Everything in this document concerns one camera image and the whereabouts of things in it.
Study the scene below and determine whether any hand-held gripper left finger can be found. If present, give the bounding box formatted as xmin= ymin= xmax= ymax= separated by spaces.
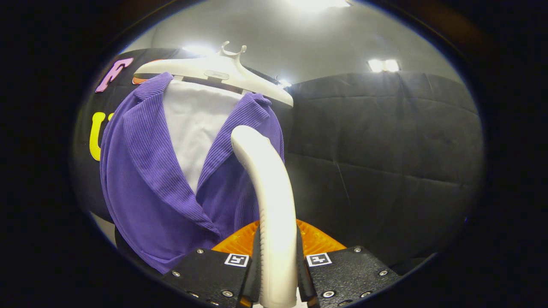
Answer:
xmin=161 ymin=219 xmax=262 ymax=308

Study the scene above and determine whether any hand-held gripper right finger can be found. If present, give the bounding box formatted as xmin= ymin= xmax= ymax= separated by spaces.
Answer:
xmin=297 ymin=219 xmax=402 ymax=308

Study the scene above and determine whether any white garment steamer head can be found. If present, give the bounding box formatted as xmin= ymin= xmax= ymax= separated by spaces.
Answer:
xmin=230 ymin=125 xmax=299 ymax=308

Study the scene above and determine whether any purple corduroy jacket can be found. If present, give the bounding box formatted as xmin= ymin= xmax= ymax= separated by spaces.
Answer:
xmin=99 ymin=72 xmax=285 ymax=274

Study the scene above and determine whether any white clothes hanger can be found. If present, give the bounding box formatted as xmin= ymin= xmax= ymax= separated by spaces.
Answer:
xmin=134 ymin=41 xmax=294 ymax=107

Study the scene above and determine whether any black backdrop cloth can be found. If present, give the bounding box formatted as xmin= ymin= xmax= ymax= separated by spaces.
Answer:
xmin=71 ymin=47 xmax=486 ymax=270

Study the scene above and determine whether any white backing cloth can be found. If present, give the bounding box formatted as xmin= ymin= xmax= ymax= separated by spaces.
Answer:
xmin=163 ymin=79 xmax=244 ymax=195

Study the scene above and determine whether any double ceiling light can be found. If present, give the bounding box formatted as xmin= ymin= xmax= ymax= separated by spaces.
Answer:
xmin=367 ymin=59 xmax=401 ymax=73

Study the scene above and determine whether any long ceiling light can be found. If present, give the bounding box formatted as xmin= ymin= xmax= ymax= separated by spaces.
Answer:
xmin=182 ymin=43 xmax=214 ymax=56

